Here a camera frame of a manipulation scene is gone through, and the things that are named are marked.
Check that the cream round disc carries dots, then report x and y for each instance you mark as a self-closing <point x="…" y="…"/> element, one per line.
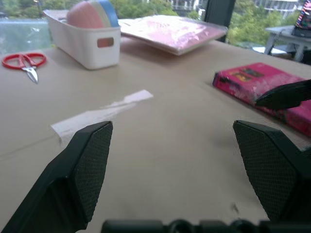
<point x="100" y="11"/>

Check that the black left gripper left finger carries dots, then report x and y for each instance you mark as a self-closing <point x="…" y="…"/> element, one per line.
<point x="60" y="184"/>

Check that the pink round disc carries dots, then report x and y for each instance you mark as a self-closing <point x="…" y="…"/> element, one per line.
<point x="83" y="17"/>

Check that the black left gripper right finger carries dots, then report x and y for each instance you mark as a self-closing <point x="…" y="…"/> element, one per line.
<point x="274" y="170"/>

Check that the blue round disc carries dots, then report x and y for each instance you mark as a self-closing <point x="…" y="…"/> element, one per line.
<point x="110" y="12"/>

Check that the short white paper strip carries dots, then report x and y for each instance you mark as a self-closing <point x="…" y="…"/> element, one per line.
<point x="136" y="97"/>

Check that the colourful striped object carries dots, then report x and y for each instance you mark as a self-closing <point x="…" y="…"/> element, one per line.
<point x="303" y="18"/>

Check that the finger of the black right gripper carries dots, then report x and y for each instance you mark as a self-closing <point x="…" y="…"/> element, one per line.
<point x="286" y="95"/>

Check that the pink hardcover book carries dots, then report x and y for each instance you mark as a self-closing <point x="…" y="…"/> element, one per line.
<point x="245" y="80"/>

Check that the white plastic storage bin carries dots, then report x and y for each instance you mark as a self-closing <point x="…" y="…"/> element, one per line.
<point x="80" y="46"/>

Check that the dark window pillar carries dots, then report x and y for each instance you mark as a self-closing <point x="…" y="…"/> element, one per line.
<point x="218" y="11"/>

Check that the long white paper strip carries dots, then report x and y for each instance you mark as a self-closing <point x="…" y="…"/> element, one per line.
<point x="82" y="121"/>

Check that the grey side table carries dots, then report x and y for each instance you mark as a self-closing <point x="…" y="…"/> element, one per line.
<point x="289" y="36"/>

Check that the pink paper stack in plastic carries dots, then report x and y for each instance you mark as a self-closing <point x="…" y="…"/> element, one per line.
<point x="172" y="32"/>

